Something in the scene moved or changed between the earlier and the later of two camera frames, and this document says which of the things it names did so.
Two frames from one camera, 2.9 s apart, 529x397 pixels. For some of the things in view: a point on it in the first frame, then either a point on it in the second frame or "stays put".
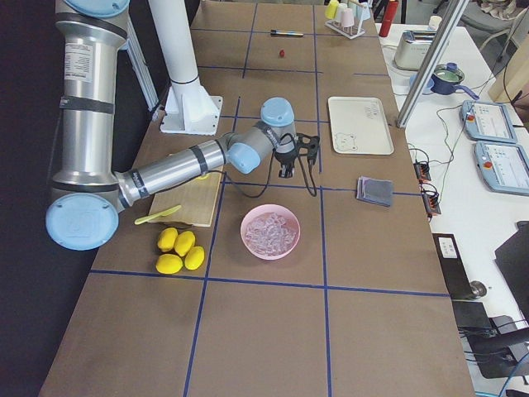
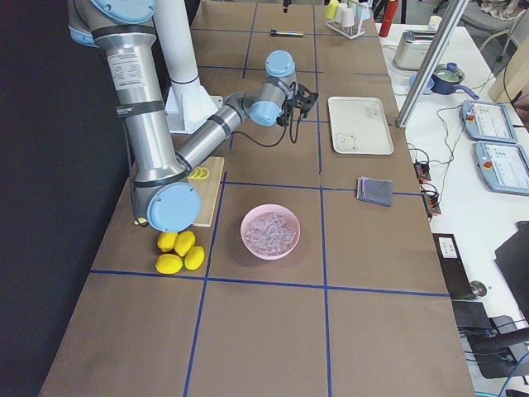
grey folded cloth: (374, 190) stays put
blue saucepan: (445, 78) stays put
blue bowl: (429, 83) stays put
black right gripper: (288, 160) to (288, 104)
